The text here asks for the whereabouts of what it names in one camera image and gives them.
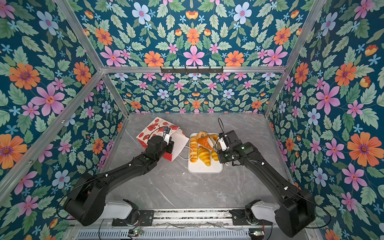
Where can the orange croissant fake bread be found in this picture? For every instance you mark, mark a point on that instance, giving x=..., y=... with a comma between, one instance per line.
x=203, y=142

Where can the small yellow fake bread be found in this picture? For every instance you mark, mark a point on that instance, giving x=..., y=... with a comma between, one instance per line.
x=214, y=156

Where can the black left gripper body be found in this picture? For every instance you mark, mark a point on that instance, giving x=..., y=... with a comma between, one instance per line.
x=166, y=147

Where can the metal tongs with white tips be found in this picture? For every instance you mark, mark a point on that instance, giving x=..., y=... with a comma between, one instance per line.
x=212, y=143

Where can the aluminium front rail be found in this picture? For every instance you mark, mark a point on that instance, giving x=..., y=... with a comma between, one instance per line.
x=198, y=217

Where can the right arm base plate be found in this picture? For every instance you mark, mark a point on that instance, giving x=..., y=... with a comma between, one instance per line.
x=242, y=217

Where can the tan ring bagel fake bread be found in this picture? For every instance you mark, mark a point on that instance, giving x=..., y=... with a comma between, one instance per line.
x=202, y=134

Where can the yellow speckled fake bread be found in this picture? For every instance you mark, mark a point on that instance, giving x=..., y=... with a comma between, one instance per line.
x=204, y=155

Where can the black hook rail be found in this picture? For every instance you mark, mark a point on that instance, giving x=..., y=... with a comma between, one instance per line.
x=192, y=70

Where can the white rectangular tray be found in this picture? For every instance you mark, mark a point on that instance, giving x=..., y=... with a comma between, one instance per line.
x=200, y=168

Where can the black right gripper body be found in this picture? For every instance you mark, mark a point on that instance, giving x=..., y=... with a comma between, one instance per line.
x=225, y=156

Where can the white slotted cable duct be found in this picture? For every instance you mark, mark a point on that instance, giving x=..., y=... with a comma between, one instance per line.
x=164, y=234

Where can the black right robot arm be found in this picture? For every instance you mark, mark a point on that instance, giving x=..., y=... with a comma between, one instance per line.
x=294, y=209

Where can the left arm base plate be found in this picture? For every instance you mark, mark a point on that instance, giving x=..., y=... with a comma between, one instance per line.
x=142, y=218

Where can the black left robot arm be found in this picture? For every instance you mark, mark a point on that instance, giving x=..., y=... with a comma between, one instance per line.
x=86, y=203

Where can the long striped fake bread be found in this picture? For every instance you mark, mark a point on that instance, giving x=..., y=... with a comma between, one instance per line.
x=193, y=154

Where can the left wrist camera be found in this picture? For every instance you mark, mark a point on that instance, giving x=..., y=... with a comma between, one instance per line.
x=166, y=134

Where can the red white paper bag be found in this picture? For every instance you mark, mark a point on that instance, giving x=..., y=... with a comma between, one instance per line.
x=155, y=128

